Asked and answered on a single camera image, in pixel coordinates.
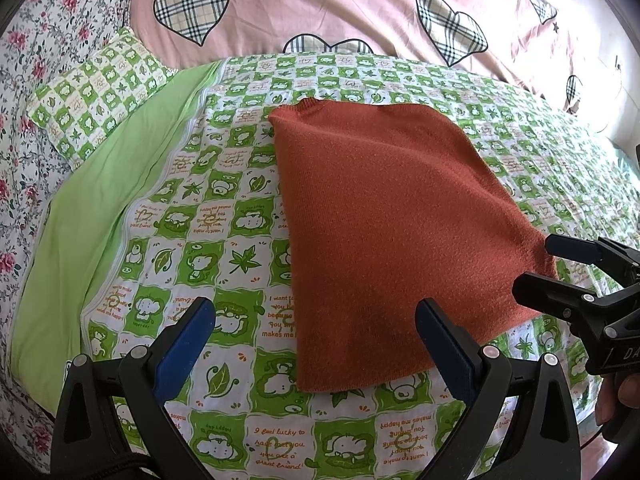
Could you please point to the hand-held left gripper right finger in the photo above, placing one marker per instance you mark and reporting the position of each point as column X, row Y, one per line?
column 447, row 355

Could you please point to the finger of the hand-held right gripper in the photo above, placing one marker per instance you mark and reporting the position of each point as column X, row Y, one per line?
column 575, row 249
column 555, row 292

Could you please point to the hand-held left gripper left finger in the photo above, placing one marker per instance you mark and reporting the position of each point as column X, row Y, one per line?
column 182, row 355

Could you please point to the rust orange knit sweater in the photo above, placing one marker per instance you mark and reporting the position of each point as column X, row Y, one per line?
column 400, row 240

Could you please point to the person's right hand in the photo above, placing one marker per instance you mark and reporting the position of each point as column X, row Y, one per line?
column 620, row 405

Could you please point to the green cartoon print quilt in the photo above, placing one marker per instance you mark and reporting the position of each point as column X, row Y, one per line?
column 225, row 240

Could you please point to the green cartoon print pillow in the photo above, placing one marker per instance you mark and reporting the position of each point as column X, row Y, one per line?
column 95, row 100

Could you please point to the floral bed sheet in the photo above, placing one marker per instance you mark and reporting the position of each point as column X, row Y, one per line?
column 35, row 60

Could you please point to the pink duvet with plaid hearts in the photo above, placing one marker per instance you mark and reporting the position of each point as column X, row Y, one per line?
column 350, row 5

